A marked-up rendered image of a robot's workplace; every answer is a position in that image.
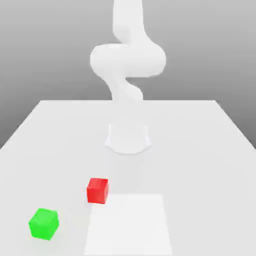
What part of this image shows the small red cube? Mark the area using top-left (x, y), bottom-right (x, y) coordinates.
top-left (86, 177), bottom-right (109, 205)

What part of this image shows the small green cube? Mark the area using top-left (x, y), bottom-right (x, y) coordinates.
top-left (28, 207), bottom-right (60, 241)

